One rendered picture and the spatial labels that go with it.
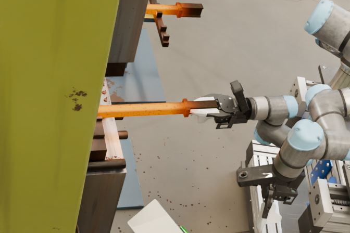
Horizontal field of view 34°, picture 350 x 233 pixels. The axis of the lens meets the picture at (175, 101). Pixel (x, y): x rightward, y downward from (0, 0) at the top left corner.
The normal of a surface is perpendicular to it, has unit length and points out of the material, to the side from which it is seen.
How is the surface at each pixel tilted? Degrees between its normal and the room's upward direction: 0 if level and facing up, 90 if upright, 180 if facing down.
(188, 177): 0
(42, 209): 90
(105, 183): 90
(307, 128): 0
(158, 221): 30
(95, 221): 90
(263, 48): 0
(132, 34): 90
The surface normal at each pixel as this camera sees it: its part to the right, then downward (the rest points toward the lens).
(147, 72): 0.22, -0.66
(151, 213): -0.19, -0.40
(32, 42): 0.24, 0.75
